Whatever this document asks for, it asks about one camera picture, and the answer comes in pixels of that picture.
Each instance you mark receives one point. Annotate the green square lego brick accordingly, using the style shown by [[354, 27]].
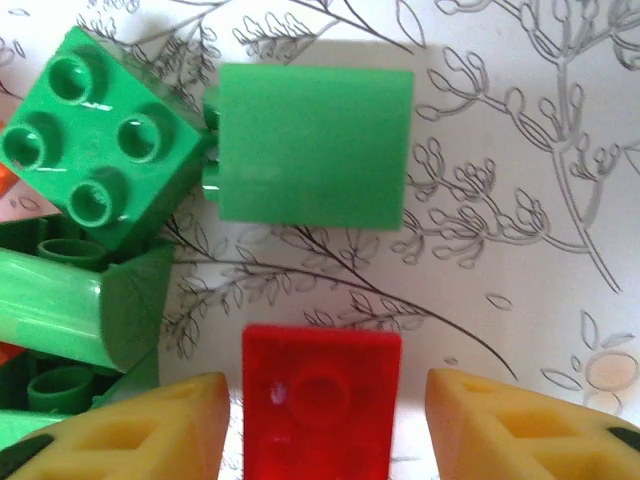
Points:
[[90, 145]]

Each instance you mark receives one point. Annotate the floral patterned tablecloth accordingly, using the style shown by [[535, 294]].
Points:
[[500, 225]]

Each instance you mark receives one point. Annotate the red lego brick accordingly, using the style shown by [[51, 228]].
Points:
[[320, 400]]

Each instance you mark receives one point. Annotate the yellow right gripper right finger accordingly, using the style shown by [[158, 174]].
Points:
[[525, 440]]

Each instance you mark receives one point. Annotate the green smooth-sided lego brick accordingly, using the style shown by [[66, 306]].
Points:
[[315, 150]]

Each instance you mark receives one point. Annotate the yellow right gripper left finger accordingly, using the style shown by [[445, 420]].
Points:
[[125, 440]]

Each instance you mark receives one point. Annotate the orange lego brick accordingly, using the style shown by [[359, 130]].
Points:
[[6, 182], [7, 352]]

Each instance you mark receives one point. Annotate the green curved lego brick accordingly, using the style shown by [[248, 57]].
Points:
[[60, 305]]

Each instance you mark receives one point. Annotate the green long lego brick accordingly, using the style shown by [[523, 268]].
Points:
[[55, 387]]

